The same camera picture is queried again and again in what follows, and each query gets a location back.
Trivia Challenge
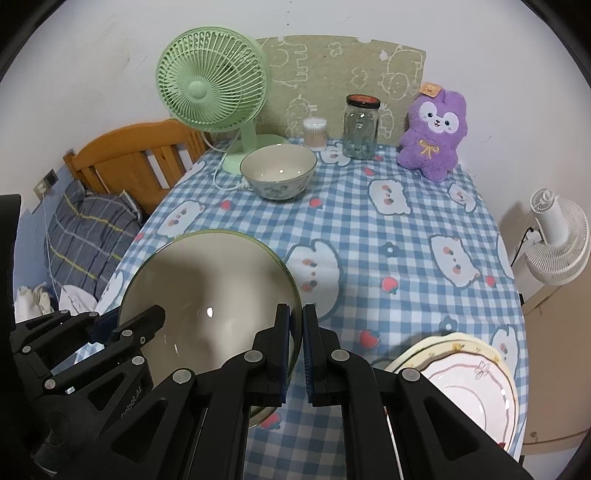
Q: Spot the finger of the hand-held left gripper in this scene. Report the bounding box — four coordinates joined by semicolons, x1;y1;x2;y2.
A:
9;310;118;370
44;305;167;398

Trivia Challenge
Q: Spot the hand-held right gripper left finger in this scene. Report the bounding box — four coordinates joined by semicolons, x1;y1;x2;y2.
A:
99;304;291;480

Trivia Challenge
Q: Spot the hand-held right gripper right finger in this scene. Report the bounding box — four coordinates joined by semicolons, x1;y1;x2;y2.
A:
302;304;532;480

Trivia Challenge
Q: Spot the cream floral bowl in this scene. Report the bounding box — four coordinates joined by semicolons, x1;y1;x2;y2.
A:
239;143;318;201
117;229;304;428

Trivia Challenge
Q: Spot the scalloped yellow flower plate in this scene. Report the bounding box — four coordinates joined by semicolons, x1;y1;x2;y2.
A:
382;331;522;462

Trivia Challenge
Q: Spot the white plate with red pattern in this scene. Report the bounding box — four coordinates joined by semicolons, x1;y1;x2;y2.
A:
418;354;520;455

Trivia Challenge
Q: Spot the grey plaid pillow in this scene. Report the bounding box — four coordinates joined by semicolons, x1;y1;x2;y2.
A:
44;180;144;301

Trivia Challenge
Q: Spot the blue checked tablecloth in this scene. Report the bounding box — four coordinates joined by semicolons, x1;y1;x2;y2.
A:
95;136;527;480

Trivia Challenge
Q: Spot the wooden bed headboard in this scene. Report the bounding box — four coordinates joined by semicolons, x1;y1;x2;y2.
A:
63;119;213;215

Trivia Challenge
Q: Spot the small toothpick container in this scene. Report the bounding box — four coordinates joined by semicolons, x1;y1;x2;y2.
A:
302;117;328;151

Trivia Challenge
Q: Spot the glass jar with black lid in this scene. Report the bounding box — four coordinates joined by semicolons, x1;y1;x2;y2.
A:
342;94;382;161

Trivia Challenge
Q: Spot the purple plush toy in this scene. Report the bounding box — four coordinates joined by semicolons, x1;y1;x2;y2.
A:
396;82;471;182

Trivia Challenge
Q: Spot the green desk fan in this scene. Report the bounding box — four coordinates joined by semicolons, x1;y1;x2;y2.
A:
156;26;289;175

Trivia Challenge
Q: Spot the beige door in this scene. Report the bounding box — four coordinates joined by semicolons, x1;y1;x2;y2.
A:
517;272;591;457

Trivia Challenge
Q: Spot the green printed board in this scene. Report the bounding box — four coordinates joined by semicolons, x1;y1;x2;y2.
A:
255;36;426;139

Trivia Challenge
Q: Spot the white standing fan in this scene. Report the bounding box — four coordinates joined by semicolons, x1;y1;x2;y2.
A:
524;188;591;289

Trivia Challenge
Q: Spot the wall socket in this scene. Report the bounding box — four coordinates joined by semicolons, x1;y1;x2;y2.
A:
34;168;59;200

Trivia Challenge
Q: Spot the white fan cable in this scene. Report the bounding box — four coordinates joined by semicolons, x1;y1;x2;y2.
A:
212;138;254;192

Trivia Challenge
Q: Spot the black fan cable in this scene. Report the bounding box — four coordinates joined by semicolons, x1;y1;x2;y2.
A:
510;226;541;266

